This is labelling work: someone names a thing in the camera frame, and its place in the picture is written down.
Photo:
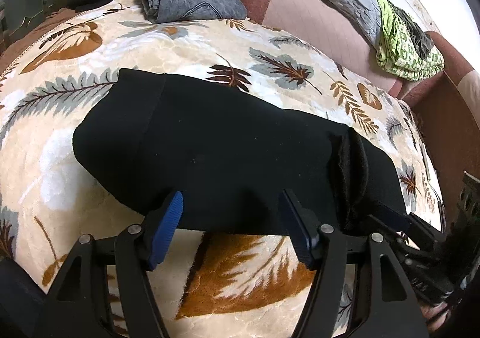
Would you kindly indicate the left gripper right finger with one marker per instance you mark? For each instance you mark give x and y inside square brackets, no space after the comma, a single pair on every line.
[359,288]

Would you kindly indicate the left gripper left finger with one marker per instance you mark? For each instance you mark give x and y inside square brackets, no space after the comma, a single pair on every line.
[99,272]

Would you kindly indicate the black knit pants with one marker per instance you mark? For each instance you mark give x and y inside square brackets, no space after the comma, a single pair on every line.
[230,155]

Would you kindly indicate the person's right hand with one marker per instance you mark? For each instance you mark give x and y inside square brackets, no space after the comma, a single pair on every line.
[435,316]

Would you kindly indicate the leaf pattern fleece blanket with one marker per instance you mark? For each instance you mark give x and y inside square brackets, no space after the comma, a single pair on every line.
[211,283]

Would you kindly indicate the green white patterned blanket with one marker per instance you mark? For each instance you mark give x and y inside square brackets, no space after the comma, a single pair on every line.
[396,53]

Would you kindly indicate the dark grey garment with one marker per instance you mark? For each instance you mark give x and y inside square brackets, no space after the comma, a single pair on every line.
[422,42]

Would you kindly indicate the pink quilted bed cover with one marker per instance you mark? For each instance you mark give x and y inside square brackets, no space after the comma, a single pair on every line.
[328,30]

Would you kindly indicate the folded grey jeans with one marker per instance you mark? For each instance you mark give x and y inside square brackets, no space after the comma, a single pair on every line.
[164,11]

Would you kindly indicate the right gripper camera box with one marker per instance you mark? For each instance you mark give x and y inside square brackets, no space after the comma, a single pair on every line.
[465,231]

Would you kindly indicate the brown wooden bed frame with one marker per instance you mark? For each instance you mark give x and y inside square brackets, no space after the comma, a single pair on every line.
[451,135]

